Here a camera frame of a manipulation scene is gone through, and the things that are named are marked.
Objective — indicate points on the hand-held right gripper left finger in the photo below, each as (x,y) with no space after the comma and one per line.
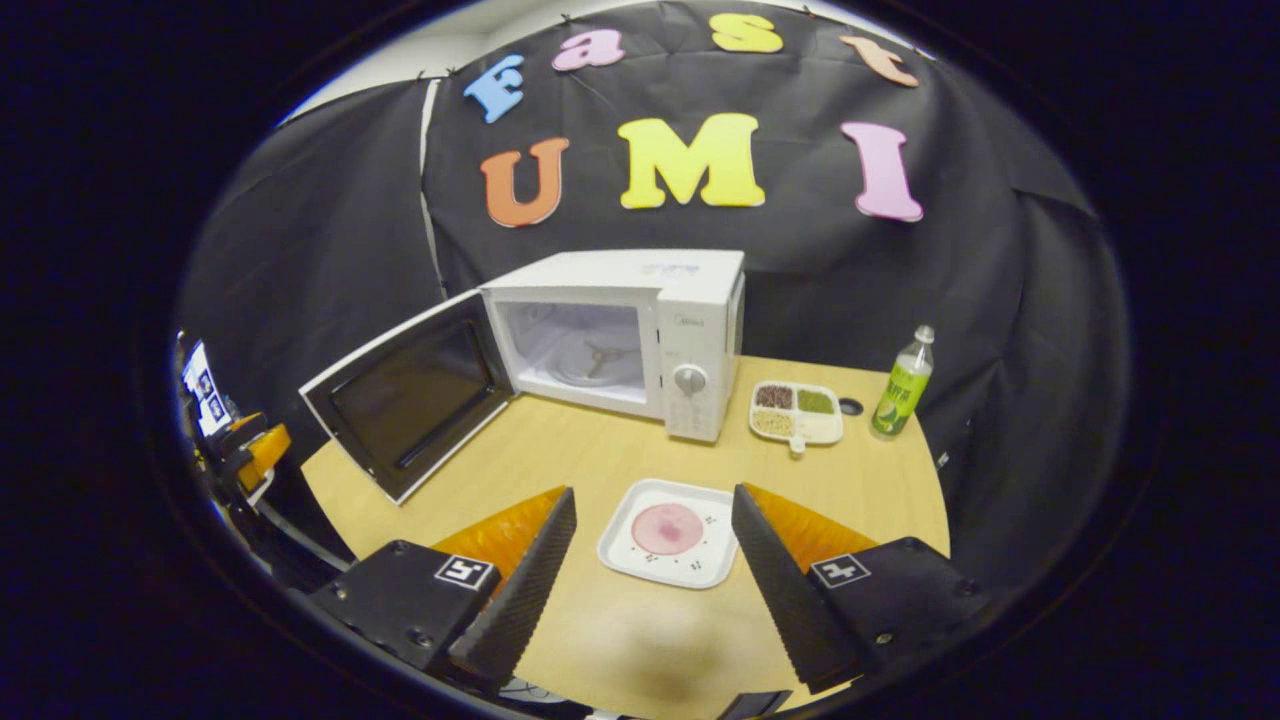
(520,590)

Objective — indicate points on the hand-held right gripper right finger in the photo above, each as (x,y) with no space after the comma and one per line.
(785,590)

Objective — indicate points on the white square plate pink food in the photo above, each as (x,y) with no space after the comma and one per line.
(667,530)

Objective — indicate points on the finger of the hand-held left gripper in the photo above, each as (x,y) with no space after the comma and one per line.
(265,448)

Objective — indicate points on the white microwave oven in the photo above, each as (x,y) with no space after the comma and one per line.
(700,300)

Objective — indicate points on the green label drink bottle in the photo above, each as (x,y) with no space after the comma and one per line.
(900,395)

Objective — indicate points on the small black round cap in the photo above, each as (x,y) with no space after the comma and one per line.
(851,406)

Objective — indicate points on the white divided dish with beans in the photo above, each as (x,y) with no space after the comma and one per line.
(795,412)

